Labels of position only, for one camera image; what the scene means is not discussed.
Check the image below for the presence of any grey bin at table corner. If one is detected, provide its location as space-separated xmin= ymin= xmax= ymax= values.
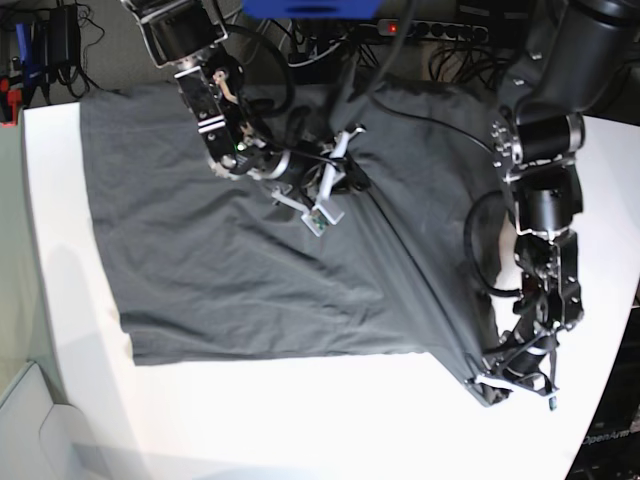
xmin=1 ymin=362 xmax=111 ymax=479

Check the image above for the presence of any blue box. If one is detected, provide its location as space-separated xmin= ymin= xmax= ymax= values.
xmin=242 ymin=0 xmax=381 ymax=20

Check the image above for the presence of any black power strip red switch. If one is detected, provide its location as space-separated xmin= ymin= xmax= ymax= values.
xmin=406 ymin=20 xmax=490 ymax=45

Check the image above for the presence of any grey t-shirt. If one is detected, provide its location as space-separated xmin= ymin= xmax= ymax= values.
xmin=80 ymin=80 xmax=499 ymax=383

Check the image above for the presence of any red clamp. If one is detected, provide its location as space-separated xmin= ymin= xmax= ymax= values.
xmin=1 ymin=77 xmax=22 ymax=127

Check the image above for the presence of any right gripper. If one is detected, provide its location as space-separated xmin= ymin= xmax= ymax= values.
xmin=284 ymin=142 xmax=374 ymax=206

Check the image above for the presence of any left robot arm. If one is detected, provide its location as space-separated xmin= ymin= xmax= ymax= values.
xmin=474 ymin=1 xmax=639 ymax=398

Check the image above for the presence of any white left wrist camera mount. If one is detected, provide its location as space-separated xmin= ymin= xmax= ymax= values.
xmin=467 ymin=340 xmax=558 ymax=411

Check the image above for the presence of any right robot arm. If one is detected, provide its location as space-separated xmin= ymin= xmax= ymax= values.
xmin=123 ymin=1 xmax=371 ymax=208

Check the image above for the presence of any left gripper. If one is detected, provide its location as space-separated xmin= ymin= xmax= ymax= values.
xmin=482 ymin=327 xmax=558 ymax=395

